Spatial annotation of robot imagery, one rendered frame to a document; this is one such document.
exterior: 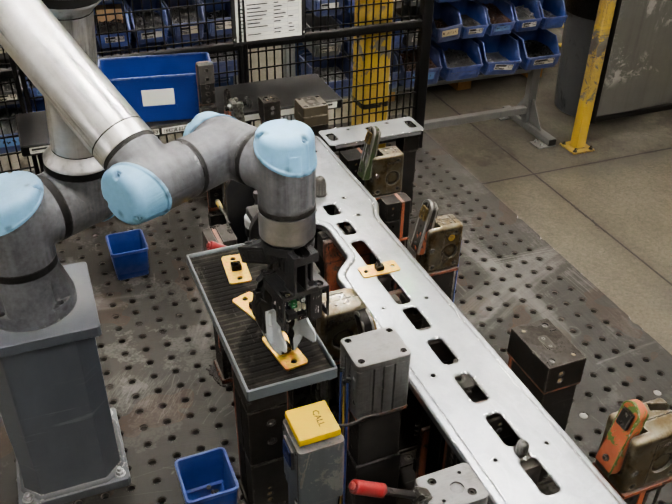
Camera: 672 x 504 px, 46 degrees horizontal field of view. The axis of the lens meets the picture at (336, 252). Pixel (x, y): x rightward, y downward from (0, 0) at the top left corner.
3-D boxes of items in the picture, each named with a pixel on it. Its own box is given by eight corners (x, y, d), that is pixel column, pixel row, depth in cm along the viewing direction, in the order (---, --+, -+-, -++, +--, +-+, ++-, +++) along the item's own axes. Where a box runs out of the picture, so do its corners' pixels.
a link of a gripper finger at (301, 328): (306, 367, 114) (302, 319, 109) (288, 344, 118) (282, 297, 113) (325, 359, 115) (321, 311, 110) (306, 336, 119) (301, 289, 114)
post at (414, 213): (423, 216, 239) (430, 129, 223) (390, 223, 236) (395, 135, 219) (413, 206, 244) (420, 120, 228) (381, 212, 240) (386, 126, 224)
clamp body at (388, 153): (406, 268, 217) (414, 155, 197) (367, 277, 213) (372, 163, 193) (391, 251, 224) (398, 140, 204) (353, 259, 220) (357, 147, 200)
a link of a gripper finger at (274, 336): (277, 378, 112) (279, 326, 107) (259, 354, 116) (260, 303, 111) (296, 371, 113) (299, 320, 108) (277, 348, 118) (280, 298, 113)
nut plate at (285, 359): (309, 363, 116) (309, 356, 115) (286, 371, 114) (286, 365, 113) (282, 331, 122) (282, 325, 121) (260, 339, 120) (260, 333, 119)
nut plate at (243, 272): (252, 281, 132) (252, 275, 132) (230, 285, 131) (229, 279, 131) (242, 254, 139) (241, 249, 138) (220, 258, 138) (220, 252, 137)
